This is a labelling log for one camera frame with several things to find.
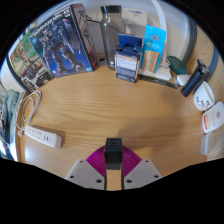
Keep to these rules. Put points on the bed with blue bedding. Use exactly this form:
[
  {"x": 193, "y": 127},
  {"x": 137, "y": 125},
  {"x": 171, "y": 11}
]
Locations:
[{"x": 8, "y": 110}]

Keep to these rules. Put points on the clear plastic container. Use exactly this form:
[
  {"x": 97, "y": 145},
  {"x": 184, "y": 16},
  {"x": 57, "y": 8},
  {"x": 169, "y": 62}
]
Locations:
[{"x": 207, "y": 143}]

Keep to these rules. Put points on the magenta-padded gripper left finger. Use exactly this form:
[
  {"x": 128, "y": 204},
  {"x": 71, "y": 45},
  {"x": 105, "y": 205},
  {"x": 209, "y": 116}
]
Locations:
[{"x": 85, "y": 175}]

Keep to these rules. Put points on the black ruler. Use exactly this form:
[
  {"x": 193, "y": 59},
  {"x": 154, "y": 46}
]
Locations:
[{"x": 160, "y": 81}]

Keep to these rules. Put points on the black cylindrical flask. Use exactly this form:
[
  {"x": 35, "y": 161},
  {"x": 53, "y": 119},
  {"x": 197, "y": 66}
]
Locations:
[{"x": 195, "y": 78}]

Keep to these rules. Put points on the green tree figure toy box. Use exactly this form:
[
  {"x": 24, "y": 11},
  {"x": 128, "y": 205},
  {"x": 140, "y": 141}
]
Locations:
[{"x": 28, "y": 66}]

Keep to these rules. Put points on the green round dish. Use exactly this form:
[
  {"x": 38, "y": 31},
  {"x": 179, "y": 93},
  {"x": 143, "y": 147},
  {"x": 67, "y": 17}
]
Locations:
[{"x": 176, "y": 65}]

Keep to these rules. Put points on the white desk lamp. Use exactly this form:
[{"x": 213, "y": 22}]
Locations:
[{"x": 160, "y": 71}]

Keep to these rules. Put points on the blue robot model kit box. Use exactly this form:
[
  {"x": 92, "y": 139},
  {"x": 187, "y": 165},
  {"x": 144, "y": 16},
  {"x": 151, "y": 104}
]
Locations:
[{"x": 63, "y": 43}]

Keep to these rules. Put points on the grey metal desk frame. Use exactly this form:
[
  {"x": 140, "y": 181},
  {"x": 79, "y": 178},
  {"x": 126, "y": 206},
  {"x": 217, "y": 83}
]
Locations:
[{"x": 192, "y": 40}]

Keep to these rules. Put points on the white power strip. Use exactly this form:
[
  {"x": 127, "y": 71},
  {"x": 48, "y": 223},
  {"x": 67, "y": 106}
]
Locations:
[{"x": 43, "y": 136}]

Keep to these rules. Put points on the small white box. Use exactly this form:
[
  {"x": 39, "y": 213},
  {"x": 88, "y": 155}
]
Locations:
[{"x": 133, "y": 20}]

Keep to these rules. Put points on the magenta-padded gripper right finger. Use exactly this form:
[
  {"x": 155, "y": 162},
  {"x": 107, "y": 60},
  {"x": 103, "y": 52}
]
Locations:
[{"x": 141, "y": 173}]

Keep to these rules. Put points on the white mug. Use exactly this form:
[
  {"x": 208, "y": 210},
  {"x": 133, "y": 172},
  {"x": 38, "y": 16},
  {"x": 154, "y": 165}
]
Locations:
[{"x": 203, "y": 96}]

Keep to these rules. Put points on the black charger block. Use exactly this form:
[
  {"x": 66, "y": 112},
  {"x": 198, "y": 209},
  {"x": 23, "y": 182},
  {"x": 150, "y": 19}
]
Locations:
[{"x": 112, "y": 155}]

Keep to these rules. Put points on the clear bottle with black cap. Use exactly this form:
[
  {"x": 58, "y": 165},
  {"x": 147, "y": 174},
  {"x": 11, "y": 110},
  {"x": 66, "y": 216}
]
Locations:
[{"x": 111, "y": 36}]

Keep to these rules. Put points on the small open blue carton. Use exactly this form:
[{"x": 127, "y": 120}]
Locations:
[{"x": 126, "y": 63}]

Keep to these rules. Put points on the light blue packet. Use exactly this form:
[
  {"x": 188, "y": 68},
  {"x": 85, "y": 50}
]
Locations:
[{"x": 153, "y": 46}]

